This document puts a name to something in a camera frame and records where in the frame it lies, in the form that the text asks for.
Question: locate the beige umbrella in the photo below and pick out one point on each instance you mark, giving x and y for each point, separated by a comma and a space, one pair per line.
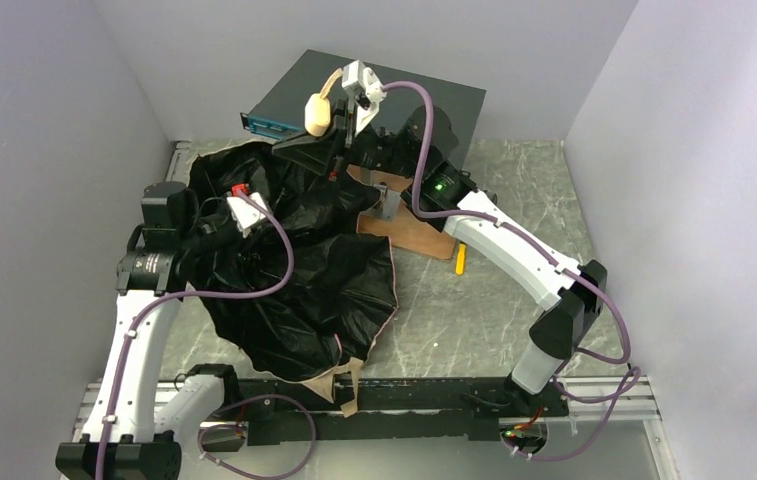
306, 297

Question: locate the metal stand bracket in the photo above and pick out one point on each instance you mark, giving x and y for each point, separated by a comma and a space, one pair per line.
389, 186

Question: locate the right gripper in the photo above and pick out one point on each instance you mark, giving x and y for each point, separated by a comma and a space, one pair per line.
341, 142

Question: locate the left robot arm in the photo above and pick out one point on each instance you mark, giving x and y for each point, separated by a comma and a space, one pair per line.
126, 435

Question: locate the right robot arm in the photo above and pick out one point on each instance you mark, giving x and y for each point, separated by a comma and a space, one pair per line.
570, 293

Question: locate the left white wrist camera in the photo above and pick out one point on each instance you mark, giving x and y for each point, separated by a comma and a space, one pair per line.
248, 208

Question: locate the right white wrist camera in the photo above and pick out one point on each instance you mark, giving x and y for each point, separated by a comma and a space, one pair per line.
365, 92

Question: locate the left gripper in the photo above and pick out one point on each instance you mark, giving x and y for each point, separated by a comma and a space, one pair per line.
217, 225

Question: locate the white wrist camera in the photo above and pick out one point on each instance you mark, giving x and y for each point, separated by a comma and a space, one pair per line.
248, 208
365, 92

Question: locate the wooden base board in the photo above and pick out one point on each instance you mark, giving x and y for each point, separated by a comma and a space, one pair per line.
407, 232

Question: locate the yellow handled screwdriver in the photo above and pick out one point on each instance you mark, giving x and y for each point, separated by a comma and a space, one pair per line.
461, 258

